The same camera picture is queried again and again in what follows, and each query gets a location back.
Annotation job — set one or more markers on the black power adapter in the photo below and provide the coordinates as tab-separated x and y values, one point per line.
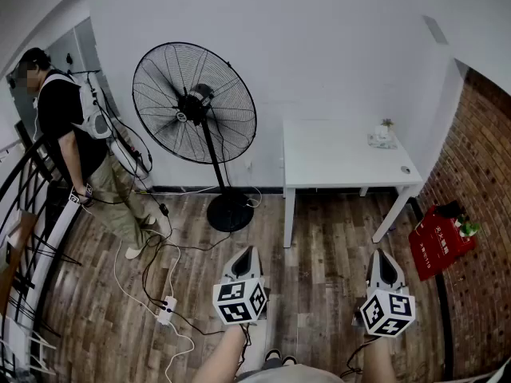
163	210

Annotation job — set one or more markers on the person's black shoes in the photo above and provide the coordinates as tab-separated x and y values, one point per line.
279	358

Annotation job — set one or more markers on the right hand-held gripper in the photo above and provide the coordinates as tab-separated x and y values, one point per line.
389	309

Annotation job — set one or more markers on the person's light shirt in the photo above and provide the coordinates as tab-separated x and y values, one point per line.
287	375

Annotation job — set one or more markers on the person's right forearm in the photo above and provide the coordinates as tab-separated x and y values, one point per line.
383	361

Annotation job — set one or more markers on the white table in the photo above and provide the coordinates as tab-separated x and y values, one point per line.
339	158

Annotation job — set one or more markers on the black bag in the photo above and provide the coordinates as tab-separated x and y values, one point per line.
447	209

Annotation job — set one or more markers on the black stair railing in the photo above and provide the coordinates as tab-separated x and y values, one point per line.
24	198

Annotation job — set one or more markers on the small green potted plant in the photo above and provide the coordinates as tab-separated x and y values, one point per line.
387	123

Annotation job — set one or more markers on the green plant with white pot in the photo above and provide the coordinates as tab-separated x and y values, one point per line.
469	227

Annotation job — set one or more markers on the white power strip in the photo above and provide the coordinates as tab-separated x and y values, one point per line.
167	309

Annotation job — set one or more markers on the person's left forearm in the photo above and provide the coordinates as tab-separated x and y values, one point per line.
219	357

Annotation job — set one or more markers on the black pedestal fan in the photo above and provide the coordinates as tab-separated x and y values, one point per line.
191	106

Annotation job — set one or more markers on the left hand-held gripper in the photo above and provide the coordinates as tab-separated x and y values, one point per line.
235	297

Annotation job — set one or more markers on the red box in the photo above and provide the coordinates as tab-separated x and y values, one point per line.
435	245

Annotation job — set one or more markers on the grey door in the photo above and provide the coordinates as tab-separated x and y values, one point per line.
84	42

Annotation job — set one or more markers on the tissue pack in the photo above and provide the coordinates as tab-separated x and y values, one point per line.
382	142

